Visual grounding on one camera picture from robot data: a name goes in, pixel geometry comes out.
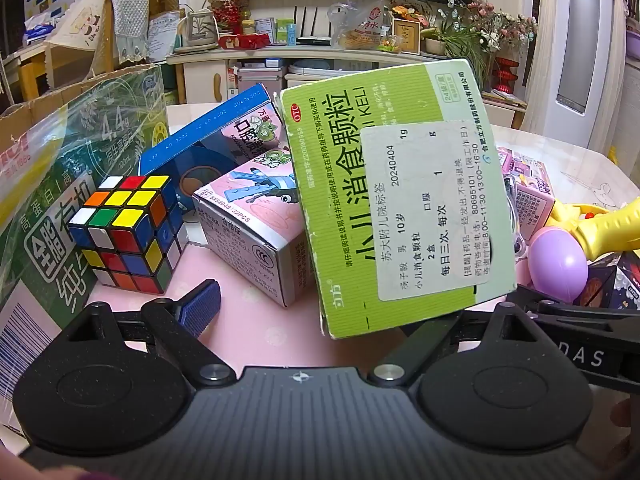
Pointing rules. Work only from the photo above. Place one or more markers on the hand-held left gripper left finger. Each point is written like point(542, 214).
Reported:
point(202, 307)

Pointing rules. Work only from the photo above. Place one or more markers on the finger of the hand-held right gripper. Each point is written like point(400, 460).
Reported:
point(575, 310)

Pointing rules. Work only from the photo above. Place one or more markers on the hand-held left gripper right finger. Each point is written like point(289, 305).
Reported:
point(435, 332)

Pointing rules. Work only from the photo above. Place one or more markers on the pink robot toy box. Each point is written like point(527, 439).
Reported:
point(250, 230)

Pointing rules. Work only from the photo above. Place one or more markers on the colourful puzzle cube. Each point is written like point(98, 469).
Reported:
point(125, 232)

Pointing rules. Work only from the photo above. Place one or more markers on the pink oven toy box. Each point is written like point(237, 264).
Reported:
point(530, 195)

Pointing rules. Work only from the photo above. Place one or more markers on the green medicine box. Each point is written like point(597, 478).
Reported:
point(400, 200)

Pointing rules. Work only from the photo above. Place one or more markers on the printed cardboard box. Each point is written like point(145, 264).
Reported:
point(50, 210)

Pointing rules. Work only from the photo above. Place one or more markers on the person's right hand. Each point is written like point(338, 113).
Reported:
point(627, 414)

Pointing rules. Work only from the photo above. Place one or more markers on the dark patterned box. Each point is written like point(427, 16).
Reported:
point(612, 280)

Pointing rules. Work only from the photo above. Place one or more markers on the purple plastic egg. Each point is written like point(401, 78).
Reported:
point(557, 262)

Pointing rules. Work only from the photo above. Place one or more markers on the yellow plastic toy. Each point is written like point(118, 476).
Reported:
point(610, 230)

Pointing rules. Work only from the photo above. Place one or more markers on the blue carton box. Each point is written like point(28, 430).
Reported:
point(200, 135)

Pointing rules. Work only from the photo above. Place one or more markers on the cream television cabinet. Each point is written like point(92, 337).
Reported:
point(210, 80)

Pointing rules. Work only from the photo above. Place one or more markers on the pink storage case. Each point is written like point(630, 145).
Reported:
point(260, 77)

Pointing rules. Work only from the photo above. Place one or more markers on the red vase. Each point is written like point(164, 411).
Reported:
point(506, 75)

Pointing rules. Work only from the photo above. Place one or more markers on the flat red box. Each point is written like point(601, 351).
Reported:
point(245, 41)

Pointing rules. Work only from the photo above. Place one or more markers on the white tower air conditioner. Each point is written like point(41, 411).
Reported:
point(575, 35)

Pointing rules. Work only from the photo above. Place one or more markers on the leaning paper certificate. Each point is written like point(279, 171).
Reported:
point(162, 32)

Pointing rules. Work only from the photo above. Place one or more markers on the small green box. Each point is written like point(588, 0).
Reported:
point(285, 31)

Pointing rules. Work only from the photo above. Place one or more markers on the potted plant with flowers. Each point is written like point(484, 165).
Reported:
point(465, 40)

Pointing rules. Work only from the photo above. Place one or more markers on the black router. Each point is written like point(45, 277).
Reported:
point(314, 37)

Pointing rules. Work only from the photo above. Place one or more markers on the wooden chair with lace cover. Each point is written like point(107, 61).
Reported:
point(127, 25)

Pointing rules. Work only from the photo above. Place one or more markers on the red berry branches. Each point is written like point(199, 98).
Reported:
point(230, 10)

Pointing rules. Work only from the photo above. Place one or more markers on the framed certificate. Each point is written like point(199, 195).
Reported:
point(406, 35)

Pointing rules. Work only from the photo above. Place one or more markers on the clear plastic snack bag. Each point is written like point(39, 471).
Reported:
point(357, 22)

